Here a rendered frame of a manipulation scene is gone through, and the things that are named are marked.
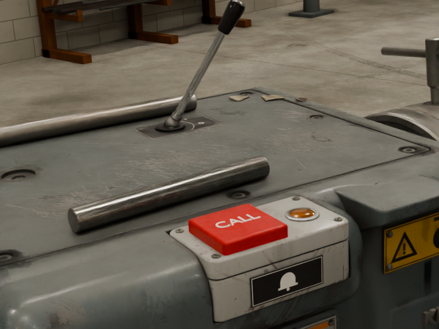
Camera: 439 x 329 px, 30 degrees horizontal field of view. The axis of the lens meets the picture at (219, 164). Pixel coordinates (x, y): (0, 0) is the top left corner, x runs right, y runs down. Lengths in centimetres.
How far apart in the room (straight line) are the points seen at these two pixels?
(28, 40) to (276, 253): 775
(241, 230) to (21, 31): 770
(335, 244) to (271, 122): 32
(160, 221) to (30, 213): 12
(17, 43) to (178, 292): 771
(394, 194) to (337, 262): 9
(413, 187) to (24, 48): 767
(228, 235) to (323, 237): 8
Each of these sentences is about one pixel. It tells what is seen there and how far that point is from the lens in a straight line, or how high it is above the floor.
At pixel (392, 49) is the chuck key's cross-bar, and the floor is 130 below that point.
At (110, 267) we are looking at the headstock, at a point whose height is 125.
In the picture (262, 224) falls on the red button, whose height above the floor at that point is 127.
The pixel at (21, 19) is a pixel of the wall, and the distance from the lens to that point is 829.
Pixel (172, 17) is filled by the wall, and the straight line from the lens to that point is 946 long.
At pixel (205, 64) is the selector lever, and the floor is 133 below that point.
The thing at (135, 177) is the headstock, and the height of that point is 125.
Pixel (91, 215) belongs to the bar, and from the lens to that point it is 69.
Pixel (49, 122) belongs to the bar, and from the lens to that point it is 97.
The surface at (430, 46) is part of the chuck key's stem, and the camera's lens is 110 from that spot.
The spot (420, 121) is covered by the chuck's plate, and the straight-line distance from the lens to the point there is 104.
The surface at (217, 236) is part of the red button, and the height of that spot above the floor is 127.
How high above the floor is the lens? 152
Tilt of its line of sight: 19 degrees down
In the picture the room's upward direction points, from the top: 3 degrees counter-clockwise
